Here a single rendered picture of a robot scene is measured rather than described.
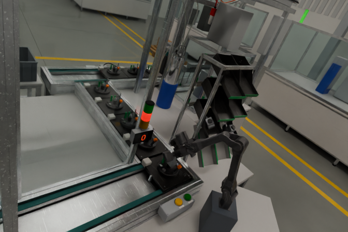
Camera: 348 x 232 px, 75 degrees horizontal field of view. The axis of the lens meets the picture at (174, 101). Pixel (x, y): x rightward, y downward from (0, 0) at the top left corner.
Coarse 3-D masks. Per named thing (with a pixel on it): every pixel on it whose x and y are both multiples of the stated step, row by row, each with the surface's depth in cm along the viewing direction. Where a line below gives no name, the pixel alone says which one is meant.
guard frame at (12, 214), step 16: (0, 0) 34; (0, 16) 35; (0, 32) 36; (0, 48) 37; (0, 64) 38; (0, 80) 40; (0, 96) 41; (0, 112) 42; (0, 128) 44; (0, 144) 46; (0, 160) 47; (16, 160) 50; (0, 176) 49; (16, 176) 52; (16, 192) 54; (16, 208) 57; (16, 224) 60
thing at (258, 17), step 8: (208, 0) 644; (224, 0) 600; (192, 8) 695; (200, 8) 669; (208, 8) 645; (216, 8) 622; (248, 8) 608; (176, 16) 756; (192, 16) 698; (200, 16) 671; (208, 16) 647; (256, 16) 645; (264, 16) 664; (200, 24) 673; (208, 24) 649; (256, 24) 665; (248, 32) 663; (256, 32) 685; (248, 40) 684
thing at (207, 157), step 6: (198, 138) 151; (204, 138) 157; (204, 150) 155; (210, 150) 158; (198, 156) 151; (204, 156) 154; (210, 156) 157; (216, 156) 155; (198, 162) 151; (204, 162) 153; (210, 162) 156; (216, 162) 154
